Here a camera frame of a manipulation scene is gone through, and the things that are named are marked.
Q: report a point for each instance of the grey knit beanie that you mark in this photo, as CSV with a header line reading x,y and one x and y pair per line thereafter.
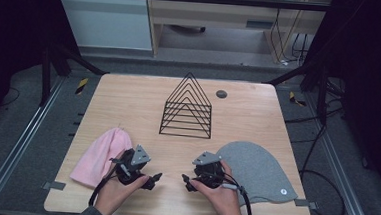
x,y
258,168

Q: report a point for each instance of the dark round table grommet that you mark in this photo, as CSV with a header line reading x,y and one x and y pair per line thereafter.
x,y
221,94

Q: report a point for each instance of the person's right hand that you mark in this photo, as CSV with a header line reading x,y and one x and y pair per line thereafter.
x,y
223,199

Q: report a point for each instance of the silver metal floor rail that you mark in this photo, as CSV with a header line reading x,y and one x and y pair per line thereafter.
x,y
23,137
338,163

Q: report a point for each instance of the black frame strut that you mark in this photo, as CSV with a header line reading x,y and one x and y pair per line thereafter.
x,y
66,60
314,78

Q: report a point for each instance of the light wooden desk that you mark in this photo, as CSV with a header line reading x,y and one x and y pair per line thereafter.
x,y
217,14

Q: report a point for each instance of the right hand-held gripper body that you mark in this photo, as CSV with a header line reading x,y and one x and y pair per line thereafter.
x,y
209,172

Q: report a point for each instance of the white cabinet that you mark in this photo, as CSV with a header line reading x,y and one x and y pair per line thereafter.
x,y
107,22

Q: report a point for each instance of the grey tape tab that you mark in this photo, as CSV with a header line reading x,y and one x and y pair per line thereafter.
x,y
53,185
305,204

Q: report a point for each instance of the pink knit beanie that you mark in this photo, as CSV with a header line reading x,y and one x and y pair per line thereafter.
x,y
100,158

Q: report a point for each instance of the yellow black hazard tape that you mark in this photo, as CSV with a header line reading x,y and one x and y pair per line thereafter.
x,y
294,99
82,86

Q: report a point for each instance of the black curtain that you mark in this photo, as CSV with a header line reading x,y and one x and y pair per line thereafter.
x,y
12,43
370,81

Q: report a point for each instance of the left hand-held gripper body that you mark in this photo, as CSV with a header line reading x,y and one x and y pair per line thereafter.
x,y
128,170

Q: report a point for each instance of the person's left hand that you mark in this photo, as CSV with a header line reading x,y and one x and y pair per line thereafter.
x,y
116,193

